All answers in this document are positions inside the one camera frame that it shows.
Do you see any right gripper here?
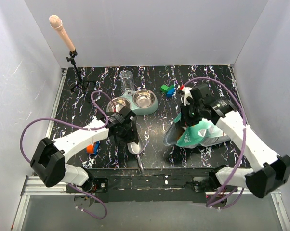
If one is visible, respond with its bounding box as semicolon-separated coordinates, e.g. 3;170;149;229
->
179;101;203;128

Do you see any metal food scoop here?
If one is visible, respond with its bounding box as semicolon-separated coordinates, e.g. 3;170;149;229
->
127;141;144;173

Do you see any green pet food bag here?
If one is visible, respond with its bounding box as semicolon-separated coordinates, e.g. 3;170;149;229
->
163;113;230;149

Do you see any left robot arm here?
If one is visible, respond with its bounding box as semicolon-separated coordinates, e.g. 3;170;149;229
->
30;106;144;193

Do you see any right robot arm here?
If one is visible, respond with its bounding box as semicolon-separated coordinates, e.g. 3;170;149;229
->
180;84;290;198

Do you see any mint double pet bowl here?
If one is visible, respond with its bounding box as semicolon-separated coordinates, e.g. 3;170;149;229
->
106;89;158;116

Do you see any blue toy block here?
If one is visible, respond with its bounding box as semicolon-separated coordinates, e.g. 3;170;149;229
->
166;85;175;98

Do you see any green toy block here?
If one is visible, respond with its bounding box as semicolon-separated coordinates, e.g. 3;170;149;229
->
160;84;169;93

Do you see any orange blue toy car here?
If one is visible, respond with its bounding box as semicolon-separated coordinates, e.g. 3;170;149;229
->
86;141;100;155

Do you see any black mounting plate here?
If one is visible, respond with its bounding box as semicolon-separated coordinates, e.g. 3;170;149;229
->
65;168;235;204

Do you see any clear water bottle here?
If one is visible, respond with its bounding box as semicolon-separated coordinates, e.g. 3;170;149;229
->
120;70;135;96

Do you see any black microphone tripod stand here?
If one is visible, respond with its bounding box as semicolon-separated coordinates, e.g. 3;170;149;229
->
66;50;97;103

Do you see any pink microphone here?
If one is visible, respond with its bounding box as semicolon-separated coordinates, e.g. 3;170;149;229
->
49;15;76;52

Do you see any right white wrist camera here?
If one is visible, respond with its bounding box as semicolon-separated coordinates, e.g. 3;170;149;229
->
179;85;193;106

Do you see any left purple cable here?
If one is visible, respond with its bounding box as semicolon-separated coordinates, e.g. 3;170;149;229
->
20;90;117;220

